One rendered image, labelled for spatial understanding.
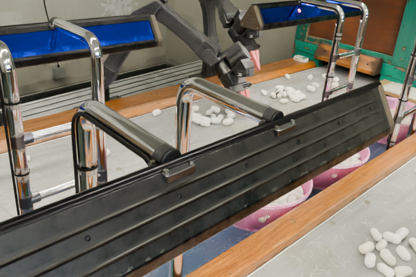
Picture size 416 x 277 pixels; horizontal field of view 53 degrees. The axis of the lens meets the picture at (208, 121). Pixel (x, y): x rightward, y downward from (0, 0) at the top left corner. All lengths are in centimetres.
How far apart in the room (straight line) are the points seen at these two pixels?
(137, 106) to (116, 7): 225
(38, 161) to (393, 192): 89
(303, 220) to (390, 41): 116
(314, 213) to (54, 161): 64
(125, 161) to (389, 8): 127
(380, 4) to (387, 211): 107
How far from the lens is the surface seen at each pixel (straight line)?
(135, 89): 177
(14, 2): 313
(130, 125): 41
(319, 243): 90
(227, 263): 78
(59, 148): 118
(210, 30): 192
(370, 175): 113
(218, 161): 40
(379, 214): 104
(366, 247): 90
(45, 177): 107
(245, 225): 98
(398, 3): 189
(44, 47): 87
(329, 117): 54
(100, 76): 77
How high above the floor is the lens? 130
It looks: 25 degrees down
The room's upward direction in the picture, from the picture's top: 4 degrees clockwise
